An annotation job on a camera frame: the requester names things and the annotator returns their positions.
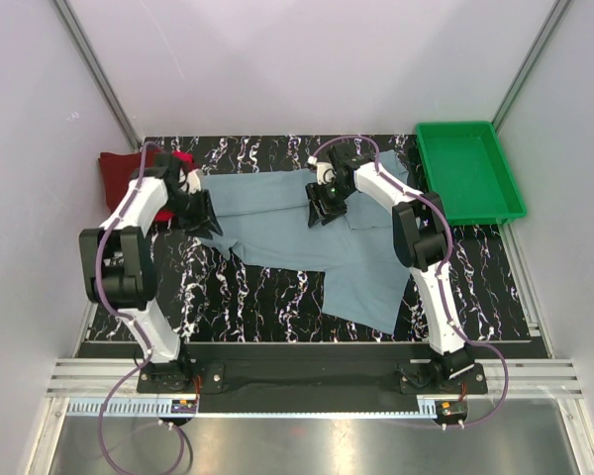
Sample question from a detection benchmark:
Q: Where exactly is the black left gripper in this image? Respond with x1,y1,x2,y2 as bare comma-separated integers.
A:
162,189,222,240

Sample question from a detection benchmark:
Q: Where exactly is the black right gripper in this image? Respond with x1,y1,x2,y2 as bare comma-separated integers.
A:
304,180,353,230

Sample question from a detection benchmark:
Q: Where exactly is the light blue t shirt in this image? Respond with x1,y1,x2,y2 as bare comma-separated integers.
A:
203,169,410,333

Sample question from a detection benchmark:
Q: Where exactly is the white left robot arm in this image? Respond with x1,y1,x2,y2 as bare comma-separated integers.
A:
78,151,223,392

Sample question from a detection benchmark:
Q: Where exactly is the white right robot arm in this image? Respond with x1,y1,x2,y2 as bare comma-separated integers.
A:
306,143,474,393

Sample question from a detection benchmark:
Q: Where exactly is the bright red folded t shirt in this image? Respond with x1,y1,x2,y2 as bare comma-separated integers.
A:
153,151,198,223

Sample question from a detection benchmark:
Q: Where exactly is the dark red folded t shirt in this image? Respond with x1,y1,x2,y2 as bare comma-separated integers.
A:
98,152,142,212

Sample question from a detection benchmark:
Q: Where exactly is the green plastic bin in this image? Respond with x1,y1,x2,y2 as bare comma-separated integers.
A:
415,121,527,226

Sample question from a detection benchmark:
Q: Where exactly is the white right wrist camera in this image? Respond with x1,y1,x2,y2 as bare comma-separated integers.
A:
307,155,336,185

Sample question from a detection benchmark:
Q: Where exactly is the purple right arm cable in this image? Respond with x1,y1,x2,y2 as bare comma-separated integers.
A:
306,134,509,429

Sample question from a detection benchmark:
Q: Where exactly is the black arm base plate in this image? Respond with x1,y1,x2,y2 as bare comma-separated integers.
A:
137,360,488,396

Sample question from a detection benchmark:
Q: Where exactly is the aluminium front rail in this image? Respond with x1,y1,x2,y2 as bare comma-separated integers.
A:
46,358,582,399

